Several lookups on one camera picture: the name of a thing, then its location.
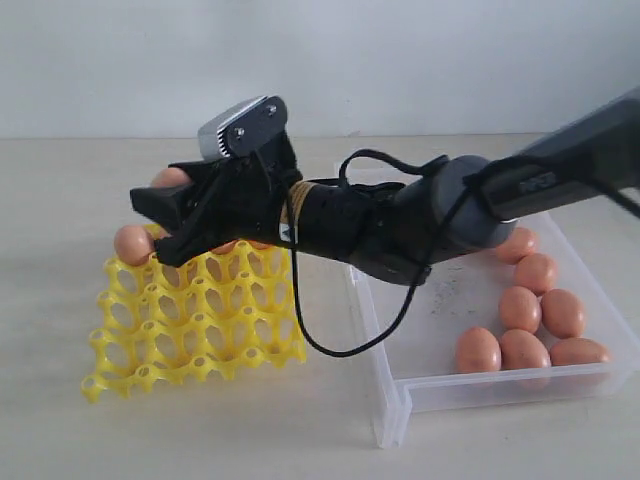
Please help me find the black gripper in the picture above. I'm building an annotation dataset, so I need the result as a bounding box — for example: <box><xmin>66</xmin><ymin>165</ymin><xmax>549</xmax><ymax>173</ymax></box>
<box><xmin>130</xmin><ymin>132</ymin><xmax>302</xmax><ymax>267</ymax></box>

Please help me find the brown egg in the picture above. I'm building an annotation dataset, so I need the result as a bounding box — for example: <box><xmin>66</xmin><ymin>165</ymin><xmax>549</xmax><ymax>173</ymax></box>
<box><xmin>113</xmin><ymin>225</ymin><xmax>154</xmax><ymax>266</ymax></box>
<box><xmin>493</xmin><ymin>227</ymin><xmax>538</xmax><ymax>265</ymax></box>
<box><xmin>455</xmin><ymin>326</ymin><xmax>502</xmax><ymax>374</ymax></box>
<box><xmin>499</xmin><ymin>329</ymin><xmax>551</xmax><ymax>390</ymax></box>
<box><xmin>540</xmin><ymin>289</ymin><xmax>586</xmax><ymax>339</ymax></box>
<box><xmin>150</xmin><ymin>167</ymin><xmax>192</xmax><ymax>188</ymax></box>
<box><xmin>513</xmin><ymin>253</ymin><xmax>557</xmax><ymax>296</ymax></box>
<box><xmin>499</xmin><ymin>286</ymin><xmax>542</xmax><ymax>334</ymax></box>
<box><xmin>549</xmin><ymin>338</ymin><xmax>612</xmax><ymax>386</ymax></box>
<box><xmin>210</xmin><ymin>240</ymin><xmax>237</xmax><ymax>255</ymax></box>

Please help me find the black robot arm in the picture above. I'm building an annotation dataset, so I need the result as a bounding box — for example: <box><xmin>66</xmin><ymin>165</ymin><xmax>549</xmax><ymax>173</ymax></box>
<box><xmin>130</xmin><ymin>91</ymin><xmax>639</xmax><ymax>285</ymax></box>

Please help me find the yellow plastic egg tray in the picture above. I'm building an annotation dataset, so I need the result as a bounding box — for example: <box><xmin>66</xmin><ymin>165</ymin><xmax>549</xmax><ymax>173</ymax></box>
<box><xmin>81</xmin><ymin>241</ymin><xmax>307</xmax><ymax>403</ymax></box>

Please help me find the clear plastic bin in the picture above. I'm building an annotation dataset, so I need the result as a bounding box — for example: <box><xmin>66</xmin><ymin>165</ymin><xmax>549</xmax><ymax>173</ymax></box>
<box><xmin>348</xmin><ymin>213</ymin><xmax>639</xmax><ymax>448</ymax></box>

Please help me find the black cable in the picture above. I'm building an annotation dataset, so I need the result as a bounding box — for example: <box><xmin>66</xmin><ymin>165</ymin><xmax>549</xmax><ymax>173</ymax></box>
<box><xmin>279</xmin><ymin>148</ymin><xmax>640</xmax><ymax>358</ymax></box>

